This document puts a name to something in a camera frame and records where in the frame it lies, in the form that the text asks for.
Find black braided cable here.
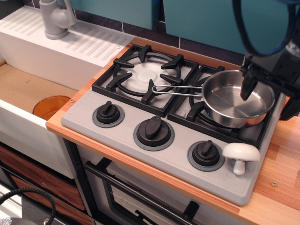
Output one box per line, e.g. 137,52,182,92
0,187,57,225

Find black middle stove knob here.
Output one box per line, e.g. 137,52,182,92
133,116,175,151

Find black right stove knob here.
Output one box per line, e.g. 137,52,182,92
187,140,225,172

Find grey toy faucet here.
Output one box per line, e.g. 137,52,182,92
39,0,76,40

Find black left stove knob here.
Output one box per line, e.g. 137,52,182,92
92,101,125,128

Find white toy mushroom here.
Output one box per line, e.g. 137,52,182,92
222,143,261,176

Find black left burner grate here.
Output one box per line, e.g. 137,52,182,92
92,45,200,117

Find black right burner grate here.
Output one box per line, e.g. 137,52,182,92
168,66,284,148

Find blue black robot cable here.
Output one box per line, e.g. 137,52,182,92
232,0,293,56

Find stainless steel pot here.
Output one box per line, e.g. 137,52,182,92
151,69,276,129

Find oven door with handle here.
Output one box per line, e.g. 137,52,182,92
84,158,240,225

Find black stove knob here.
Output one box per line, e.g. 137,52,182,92
92,101,125,128
187,140,225,172
133,116,175,151

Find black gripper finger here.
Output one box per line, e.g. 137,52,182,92
240,71,258,101
279,90,300,121

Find grey toy stove top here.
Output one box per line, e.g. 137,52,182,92
61,53,284,205

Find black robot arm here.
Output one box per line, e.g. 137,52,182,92
232,0,300,120

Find wooden drawer fronts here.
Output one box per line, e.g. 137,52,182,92
0,143,92,225

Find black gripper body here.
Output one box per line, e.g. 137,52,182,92
240,37,300,92

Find orange sink drain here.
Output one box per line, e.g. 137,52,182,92
32,95,70,120

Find black burner grate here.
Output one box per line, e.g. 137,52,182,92
168,66,284,148
92,45,200,117

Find white toy sink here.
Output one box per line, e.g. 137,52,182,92
0,6,133,179

